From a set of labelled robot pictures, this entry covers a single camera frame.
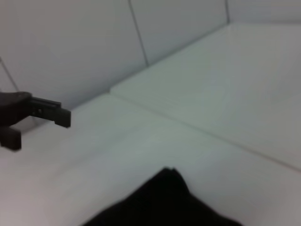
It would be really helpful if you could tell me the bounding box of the black t-shirt with white print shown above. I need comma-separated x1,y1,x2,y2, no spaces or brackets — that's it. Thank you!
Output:
82,166,244,226

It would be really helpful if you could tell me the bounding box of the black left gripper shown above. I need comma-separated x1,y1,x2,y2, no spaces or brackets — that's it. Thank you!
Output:
0,91,71,151

